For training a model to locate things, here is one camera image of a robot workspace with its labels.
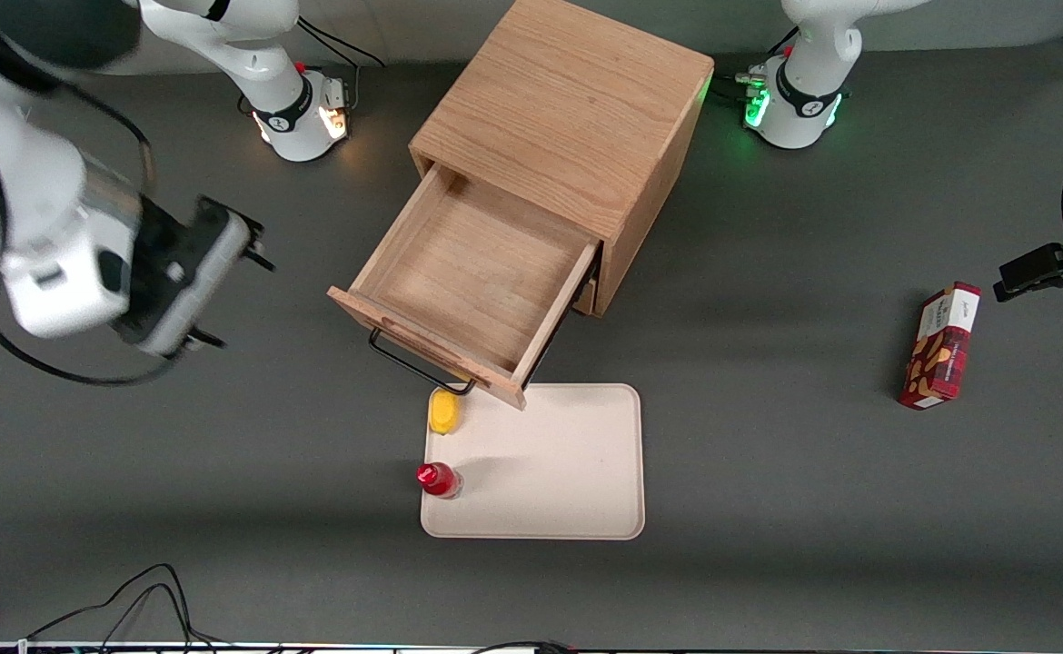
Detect red plaid snack box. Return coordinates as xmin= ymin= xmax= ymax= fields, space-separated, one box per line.
xmin=898 ymin=281 xmax=983 ymax=411

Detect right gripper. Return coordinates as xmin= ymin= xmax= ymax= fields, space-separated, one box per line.
xmin=116 ymin=194 xmax=276 ymax=358

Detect black floor cable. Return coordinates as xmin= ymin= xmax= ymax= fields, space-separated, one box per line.
xmin=25 ymin=563 xmax=251 ymax=653

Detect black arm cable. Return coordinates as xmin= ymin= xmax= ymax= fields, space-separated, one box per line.
xmin=0 ymin=18 xmax=183 ymax=388

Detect beige plastic tray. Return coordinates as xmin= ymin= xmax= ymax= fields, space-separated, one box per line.
xmin=420 ymin=381 xmax=646 ymax=541

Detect yellow plastic toy food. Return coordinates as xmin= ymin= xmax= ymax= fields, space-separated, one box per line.
xmin=428 ymin=390 xmax=463 ymax=436

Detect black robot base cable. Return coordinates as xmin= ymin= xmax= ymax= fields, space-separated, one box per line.
xmin=298 ymin=15 xmax=386 ymax=116
xmin=711 ymin=25 xmax=801 ymax=103

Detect black metal drawer handle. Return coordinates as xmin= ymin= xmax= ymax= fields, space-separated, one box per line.
xmin=367 ymin=328 xmax=477 ymax=397

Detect wooden drawer cabinet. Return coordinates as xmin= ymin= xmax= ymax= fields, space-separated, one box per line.
xmin=409 ymin=0 xmax=716 ymax=318

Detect red small bottle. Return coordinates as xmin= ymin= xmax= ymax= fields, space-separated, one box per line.
xmin=416 ymin=461 xmax=464 ymax=500

